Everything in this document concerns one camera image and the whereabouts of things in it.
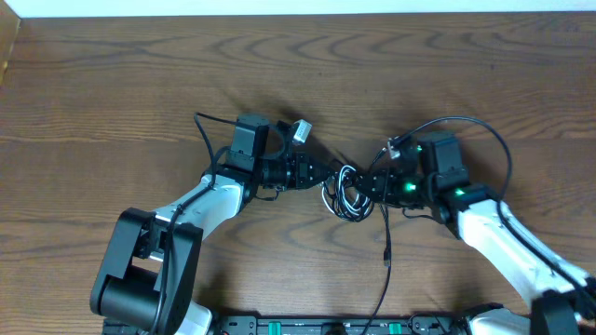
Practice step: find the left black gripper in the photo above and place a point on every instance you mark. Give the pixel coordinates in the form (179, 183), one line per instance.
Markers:
(312, 169)

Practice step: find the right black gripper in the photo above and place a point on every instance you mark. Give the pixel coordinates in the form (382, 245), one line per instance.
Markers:
(378, 184)

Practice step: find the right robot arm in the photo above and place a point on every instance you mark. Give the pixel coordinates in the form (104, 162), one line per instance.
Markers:
(431, 174)

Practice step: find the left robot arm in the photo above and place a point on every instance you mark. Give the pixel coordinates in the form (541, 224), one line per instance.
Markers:
(148, 270)

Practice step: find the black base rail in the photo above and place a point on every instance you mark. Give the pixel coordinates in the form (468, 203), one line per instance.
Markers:
(424, 324)

